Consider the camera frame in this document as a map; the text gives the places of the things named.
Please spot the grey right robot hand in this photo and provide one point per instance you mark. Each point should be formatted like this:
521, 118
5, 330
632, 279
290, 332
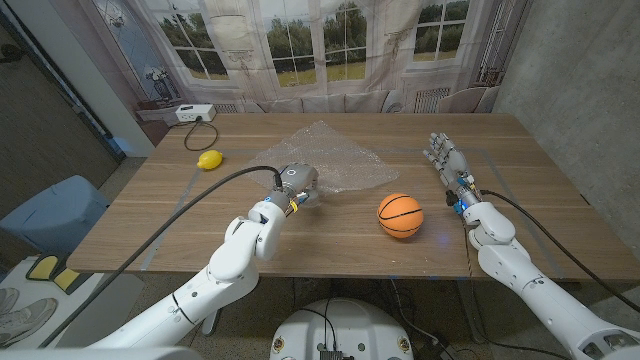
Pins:
452, 162

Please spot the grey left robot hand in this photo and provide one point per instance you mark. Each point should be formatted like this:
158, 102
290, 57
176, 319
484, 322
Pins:
300, 181

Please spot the clear bubble wrap sheet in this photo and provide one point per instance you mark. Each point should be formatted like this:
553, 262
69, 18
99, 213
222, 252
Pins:
335, 155

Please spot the orange mini basketball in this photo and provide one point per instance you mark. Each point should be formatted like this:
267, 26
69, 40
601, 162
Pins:
400, 216

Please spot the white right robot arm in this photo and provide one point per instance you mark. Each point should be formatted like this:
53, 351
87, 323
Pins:
535, 290

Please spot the yellow lemon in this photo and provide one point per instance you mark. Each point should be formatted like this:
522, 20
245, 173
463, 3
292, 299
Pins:
210, 159

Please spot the white power strip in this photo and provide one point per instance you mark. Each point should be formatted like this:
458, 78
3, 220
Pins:
195, 112

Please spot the printed window backdrop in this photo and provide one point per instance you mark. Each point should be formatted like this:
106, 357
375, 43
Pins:
250, 55

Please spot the grey table leg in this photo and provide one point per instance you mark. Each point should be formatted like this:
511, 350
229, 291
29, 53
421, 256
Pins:
472, 310

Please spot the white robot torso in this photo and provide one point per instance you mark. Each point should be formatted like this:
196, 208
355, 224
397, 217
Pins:
345, 330

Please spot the white table leg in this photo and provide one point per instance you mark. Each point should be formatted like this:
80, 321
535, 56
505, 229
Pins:
210, 327

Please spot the blue chair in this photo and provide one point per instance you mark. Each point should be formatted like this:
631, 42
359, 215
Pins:
55, 215

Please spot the yellow black foot pedal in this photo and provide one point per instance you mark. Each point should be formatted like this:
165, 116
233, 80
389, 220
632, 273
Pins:
44, 267
67, 279

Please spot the grey sneaker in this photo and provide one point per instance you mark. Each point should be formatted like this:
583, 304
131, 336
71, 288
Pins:
27, 317
7, 299

